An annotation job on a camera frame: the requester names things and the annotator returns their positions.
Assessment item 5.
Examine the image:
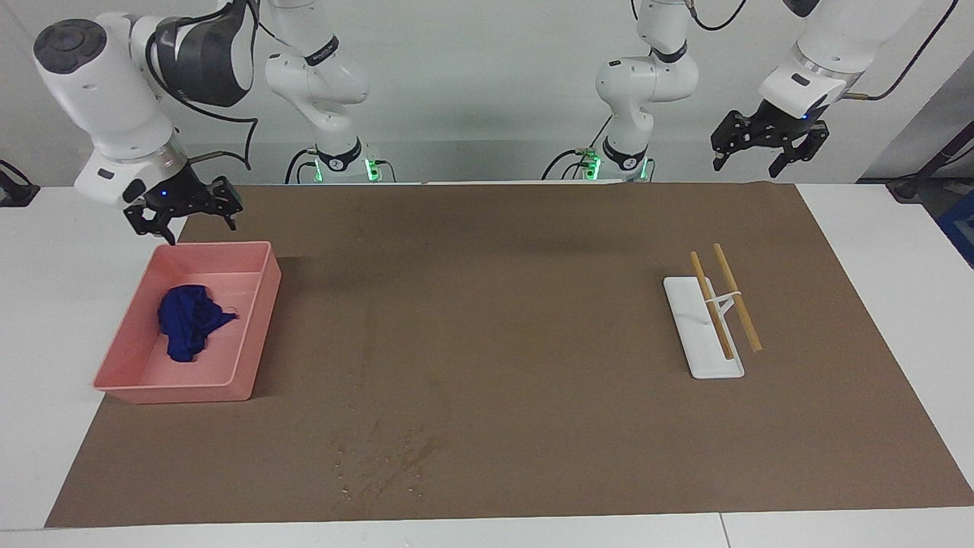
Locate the brown table mat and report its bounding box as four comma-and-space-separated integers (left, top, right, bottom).
44, 182, 974, 529

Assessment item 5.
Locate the black clamp object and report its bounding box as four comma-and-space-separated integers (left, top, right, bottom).
0, 159, 40, 209

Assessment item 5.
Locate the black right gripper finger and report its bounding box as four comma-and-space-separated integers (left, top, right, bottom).
199, 176, 244, 231
123, 202, 178, 247

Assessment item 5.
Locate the blue box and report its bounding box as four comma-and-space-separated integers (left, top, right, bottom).
937, 189, 974, 269

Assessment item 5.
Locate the dark blue towel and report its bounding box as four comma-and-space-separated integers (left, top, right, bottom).
157, 284, 239, 364

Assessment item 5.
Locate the black base cable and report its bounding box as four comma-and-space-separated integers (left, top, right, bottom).
285, 148, 321, 185
541, 114, 612, 182

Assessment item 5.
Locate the wooden rack rod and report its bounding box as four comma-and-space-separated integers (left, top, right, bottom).
689, 250, 735, 362
711, 243, 763, 353

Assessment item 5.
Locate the pink plastic bin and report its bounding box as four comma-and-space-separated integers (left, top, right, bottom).
92, 241, 283, 405

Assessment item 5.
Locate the black floor stand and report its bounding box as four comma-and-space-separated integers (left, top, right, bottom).
886, 140, 974, 203

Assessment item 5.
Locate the white rack bracket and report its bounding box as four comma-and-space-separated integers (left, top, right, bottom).
707, 288, 743, 321

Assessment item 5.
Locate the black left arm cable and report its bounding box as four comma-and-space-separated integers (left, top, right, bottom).
843, 0, 961, 102

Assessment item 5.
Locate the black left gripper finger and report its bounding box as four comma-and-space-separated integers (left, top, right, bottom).
710, 110, 762, 171
768, 123, 830, 179

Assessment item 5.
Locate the white rack base tray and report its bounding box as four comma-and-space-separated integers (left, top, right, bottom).
662, 275, 746, 380

